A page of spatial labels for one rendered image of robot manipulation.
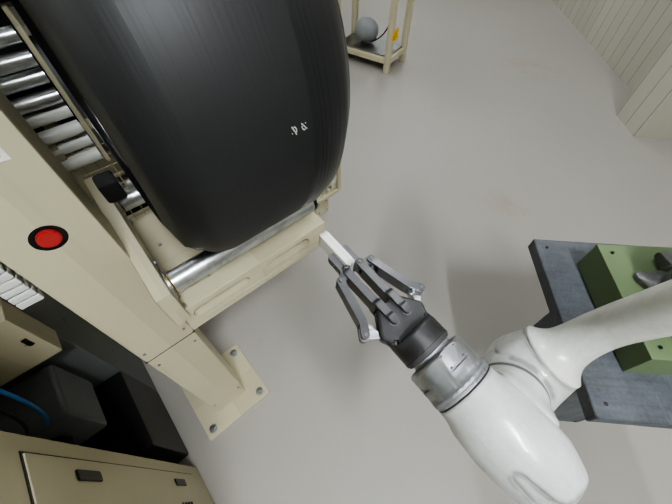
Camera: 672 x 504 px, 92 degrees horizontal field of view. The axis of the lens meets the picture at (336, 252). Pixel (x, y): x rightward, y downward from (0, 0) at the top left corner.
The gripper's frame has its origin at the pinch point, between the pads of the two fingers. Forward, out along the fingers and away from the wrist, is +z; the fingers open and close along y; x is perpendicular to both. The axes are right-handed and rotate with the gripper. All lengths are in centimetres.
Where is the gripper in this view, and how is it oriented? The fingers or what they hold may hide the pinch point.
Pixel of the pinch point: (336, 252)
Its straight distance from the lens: 51.8
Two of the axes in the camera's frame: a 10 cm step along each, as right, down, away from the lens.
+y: -7.6, 5.2, -3.9
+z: -6.4, -6.9, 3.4
